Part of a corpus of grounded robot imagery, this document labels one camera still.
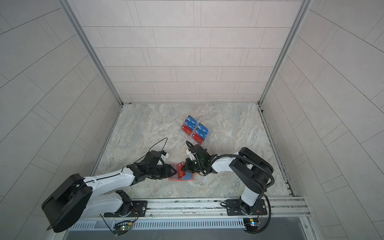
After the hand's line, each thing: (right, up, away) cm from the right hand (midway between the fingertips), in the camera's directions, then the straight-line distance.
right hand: (180, 172), depth 82 cm
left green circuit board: (-24, -19, -17) cm, 35 cm away
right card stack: (+11, +20, +9) cm, 24 cm away
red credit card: (0, 0, -1) cm, 1 cm away
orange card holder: (+4, -2, -2) cm, 5 cm away
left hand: (-1, 0, -1) cm, 1 cm away
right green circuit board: (+35, -19, -14) cm, 42 cm away
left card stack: (+4, +26, +13) cm, 29 cm away
